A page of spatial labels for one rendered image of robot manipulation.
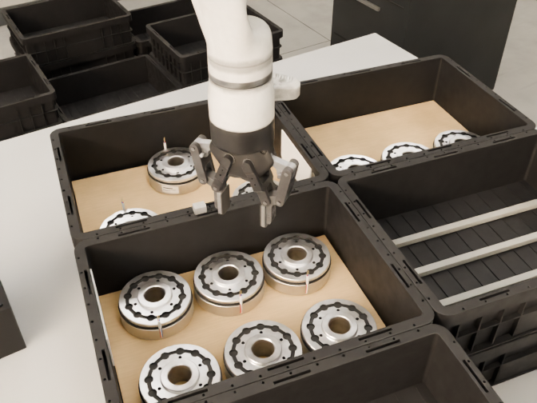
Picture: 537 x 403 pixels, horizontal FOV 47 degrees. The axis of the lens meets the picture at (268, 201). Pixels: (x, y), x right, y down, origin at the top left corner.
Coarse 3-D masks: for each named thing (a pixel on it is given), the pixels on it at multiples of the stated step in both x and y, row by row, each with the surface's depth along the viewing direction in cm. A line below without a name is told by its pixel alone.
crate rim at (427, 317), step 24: (312, 192) 95; (336, 192) 94; (192, 216) 90; (216, 216) 91; (360, 216) 90; (96, 240) 86; (120, 240) 87; (384, 264) 83; (408, 288) 79; (96, 312) 76; (432, 312) 76; (96, 336) 74; (360, 336) 74; (384, 336) 74; (288, 360) 71; (312, 360) 71; (216, 384) 69; (240, 384) 69
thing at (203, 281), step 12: (228, 252) 94; (240, 252) 94; (204, 264) 92; (216, 264) 92; (252, 264) 93; (204, 276) 91; (252, 276) 90; (204, 288) 89; (216, 288) 88; (228, 288) 88; (240, 288) 88; (252, 288) 88; (216, 300) 87; (228, 300) 87
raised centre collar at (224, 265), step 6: (222, 264) 91; (228, 264) 91; (234, 264) 91; (240, 264) 91; (216, 270) 90; (240, 270) 90; (216, 276) 90; (240, 276) 90; (216, 282) 89; (222, 282) 89; (228, 282) 89; (234, 282) 89; (240, 282) 89
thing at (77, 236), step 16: (144, 112) 112; (160, 112) 112; (176, 112) 113; (64, 128) 108; (80, 128) 108; (96, 128) 109; (288, 128) 108; (304, 144) 104; (64, 160) 101; (64, 176) 97; (320, 176) 97; (64, 192) 94; (256, 192) 94; (192, 208) 91; (208, 208) 91; (128, 224) 89; (144, 224) 89; (80, 240) 86
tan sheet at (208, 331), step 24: (336, 264) 97; (192, 288) 93; (336, 288) 93; (264, 312) 89; (288, 312) 89; (120, 336) 86; (192, 336) 86; (216, 336) 86; (120, 360) 83; (144, 360) 83; (120, 384) 80
